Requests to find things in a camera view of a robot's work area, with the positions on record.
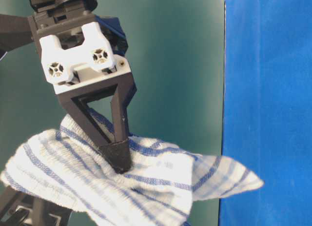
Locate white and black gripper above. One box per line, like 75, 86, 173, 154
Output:
27, 13, 137, 109

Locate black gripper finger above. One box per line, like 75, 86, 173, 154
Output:
31, 198, 72, 226
0, 186, 34, 226

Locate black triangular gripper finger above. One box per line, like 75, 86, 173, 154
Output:
58, 73, 134, 173

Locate blue cloth backdrop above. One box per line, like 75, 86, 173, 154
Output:
219, 0, 312, 226

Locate white blue-striped towel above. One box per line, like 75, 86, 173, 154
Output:
0, 116, 263, 226

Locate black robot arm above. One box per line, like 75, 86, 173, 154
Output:
0, 0, 137, 174

